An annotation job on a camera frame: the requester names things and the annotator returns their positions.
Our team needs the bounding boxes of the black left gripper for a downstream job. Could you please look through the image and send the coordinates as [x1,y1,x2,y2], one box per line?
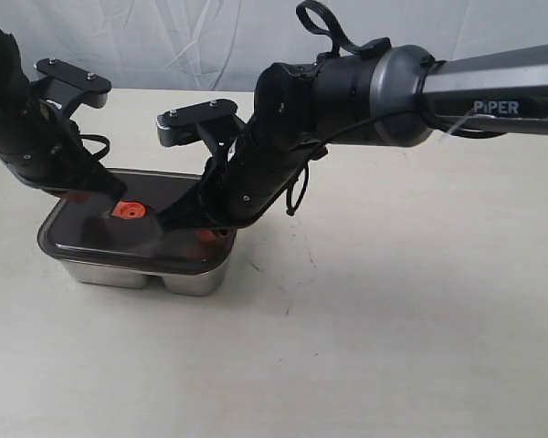
[0,98,127,203]

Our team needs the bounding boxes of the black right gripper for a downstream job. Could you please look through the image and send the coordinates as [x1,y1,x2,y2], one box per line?
[156,145,297,242]

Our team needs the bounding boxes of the stainless steel lunch box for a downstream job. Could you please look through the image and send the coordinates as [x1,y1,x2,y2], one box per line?
[50,255,231,297]

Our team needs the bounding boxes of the dark transparent box lid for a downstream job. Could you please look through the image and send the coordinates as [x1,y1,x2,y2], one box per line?
[37,193,236,275]

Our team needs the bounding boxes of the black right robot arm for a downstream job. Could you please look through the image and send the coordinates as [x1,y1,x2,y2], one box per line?
[156,39,548,232]

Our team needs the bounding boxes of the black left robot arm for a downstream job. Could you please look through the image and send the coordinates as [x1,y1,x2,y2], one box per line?
[0,29,126,202]

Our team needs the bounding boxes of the grey-blue backdrop cloth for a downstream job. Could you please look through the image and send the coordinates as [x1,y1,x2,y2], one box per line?
[0,1,548,91]

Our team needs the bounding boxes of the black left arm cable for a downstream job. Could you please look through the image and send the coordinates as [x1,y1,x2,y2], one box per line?
[68,119,111,170]

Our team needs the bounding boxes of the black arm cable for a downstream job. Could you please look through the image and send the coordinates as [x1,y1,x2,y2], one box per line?
[284,0,548,218]
[68,119,111,170]

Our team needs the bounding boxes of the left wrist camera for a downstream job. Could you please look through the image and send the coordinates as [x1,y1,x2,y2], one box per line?
[33,57,112,117]

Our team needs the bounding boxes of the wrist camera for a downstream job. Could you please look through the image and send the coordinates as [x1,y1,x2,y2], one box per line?
[33,57,112,117]
[156,99,246,155]

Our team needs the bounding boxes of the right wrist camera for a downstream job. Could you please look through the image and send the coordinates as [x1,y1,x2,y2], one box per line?
[156,99,246,155]

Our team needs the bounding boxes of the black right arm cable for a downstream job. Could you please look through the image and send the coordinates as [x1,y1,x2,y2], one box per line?
[284,0,548,218]

